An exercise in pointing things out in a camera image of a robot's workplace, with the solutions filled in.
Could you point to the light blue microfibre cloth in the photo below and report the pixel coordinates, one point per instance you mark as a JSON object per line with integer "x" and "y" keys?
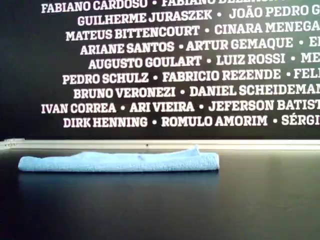
{"x": 112, "y": 162}

